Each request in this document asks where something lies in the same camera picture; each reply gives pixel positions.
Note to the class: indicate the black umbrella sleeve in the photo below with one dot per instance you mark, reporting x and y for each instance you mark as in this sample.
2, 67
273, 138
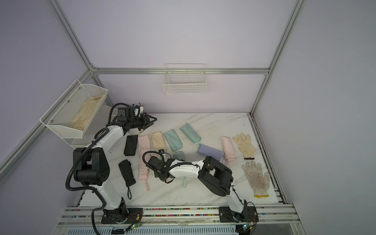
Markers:
131, 145

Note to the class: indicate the yellow umbrella sleeve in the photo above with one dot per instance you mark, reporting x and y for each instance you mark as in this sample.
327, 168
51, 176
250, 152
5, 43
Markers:
158, 141

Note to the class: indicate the white speckled work glove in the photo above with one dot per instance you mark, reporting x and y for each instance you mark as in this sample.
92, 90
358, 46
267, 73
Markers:
259, 181

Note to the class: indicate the green umbrella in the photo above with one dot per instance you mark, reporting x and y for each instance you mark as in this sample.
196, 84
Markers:
179, 155
190, 133

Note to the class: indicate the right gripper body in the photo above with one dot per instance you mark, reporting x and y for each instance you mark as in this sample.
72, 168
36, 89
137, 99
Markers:
158, 174

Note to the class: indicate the green umbrella sleeve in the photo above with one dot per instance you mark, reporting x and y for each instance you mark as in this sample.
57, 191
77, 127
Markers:
173, 140

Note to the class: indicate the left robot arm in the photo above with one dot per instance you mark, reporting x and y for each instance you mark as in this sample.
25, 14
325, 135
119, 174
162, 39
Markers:
91, 170

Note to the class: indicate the pink umbrella sleeve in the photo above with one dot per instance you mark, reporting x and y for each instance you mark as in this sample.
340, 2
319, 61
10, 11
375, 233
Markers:
143, 145

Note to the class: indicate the pink umbrella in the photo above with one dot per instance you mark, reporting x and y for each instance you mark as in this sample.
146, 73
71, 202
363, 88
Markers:
143, 173
228, 150

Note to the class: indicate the cream work glove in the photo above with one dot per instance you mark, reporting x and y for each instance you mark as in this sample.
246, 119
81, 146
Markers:
245, 146

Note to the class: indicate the white wire wall basket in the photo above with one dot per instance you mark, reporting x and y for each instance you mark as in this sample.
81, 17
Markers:
182, 79

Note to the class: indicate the white tiered mesh shelf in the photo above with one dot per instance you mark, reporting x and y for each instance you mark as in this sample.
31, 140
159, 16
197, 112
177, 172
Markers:
58, 117

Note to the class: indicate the cream glove in shelf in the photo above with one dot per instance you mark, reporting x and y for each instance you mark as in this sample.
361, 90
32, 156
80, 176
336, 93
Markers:
82, 118

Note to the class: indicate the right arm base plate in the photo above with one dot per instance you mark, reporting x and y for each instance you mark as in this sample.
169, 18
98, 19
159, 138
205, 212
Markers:
249, 214

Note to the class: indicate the black umbrella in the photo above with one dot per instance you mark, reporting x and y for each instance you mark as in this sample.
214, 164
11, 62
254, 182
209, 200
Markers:
127, 174

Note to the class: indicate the aluminium rail frame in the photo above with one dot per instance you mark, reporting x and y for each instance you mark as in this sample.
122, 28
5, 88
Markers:
280, 219

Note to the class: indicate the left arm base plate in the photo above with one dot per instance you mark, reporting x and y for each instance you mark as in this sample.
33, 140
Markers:
127, 216

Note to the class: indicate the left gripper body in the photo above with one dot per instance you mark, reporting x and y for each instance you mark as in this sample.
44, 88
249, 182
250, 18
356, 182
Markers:
140, 123

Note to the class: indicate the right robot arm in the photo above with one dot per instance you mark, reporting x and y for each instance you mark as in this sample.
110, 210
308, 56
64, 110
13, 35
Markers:
214, 175

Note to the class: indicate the purple umbrella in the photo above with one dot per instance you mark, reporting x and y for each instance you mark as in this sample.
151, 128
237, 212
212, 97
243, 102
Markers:
205, 150

